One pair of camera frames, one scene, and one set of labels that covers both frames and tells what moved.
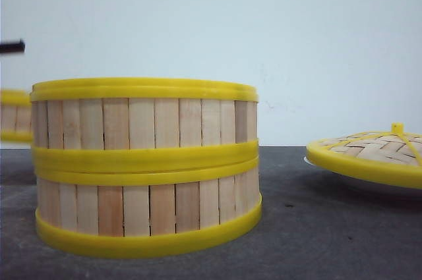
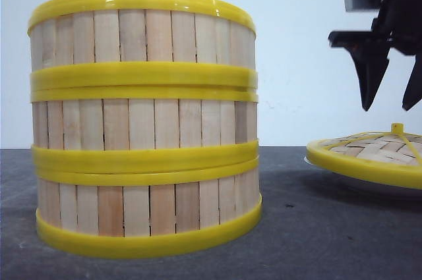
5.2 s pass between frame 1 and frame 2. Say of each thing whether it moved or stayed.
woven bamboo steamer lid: stayed
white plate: stayed
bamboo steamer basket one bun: moved
